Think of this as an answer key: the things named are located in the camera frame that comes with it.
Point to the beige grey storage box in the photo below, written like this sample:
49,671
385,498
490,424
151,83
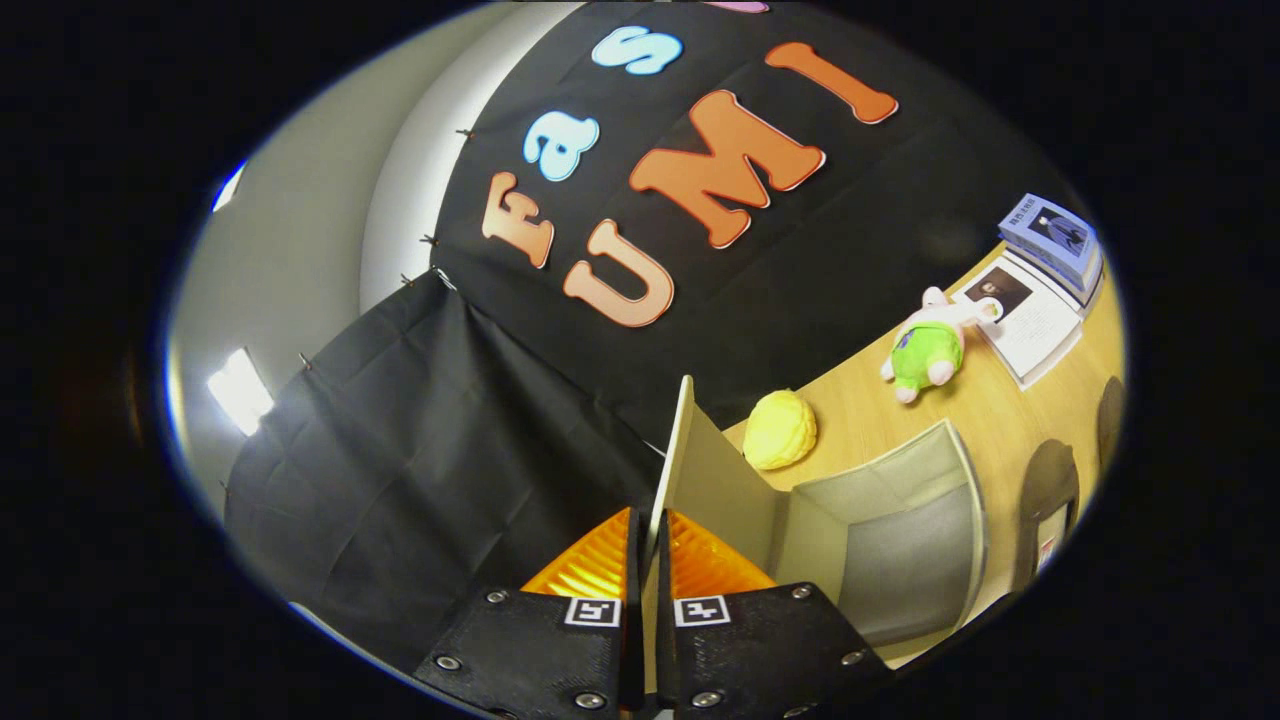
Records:
900,540

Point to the pink green plush toy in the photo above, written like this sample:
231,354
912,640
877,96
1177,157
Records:
925,355

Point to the white bottom book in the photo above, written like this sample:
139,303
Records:
1092,300

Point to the white book with portrait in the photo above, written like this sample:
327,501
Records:
1040,330

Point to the row of cloth clips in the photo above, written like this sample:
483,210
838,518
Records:
463,132

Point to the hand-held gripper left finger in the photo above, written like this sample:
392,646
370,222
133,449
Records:
633,600

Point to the yellow knitted plush ball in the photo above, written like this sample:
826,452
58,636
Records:
780,430

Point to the blue cover book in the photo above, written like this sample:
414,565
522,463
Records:
1050,235

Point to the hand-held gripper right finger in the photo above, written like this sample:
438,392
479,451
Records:
664,600

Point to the black backdrop cloth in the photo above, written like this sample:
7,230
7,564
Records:
500,450

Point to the brown fuzzy shoe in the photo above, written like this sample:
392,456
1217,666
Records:
1048,490
1110,425

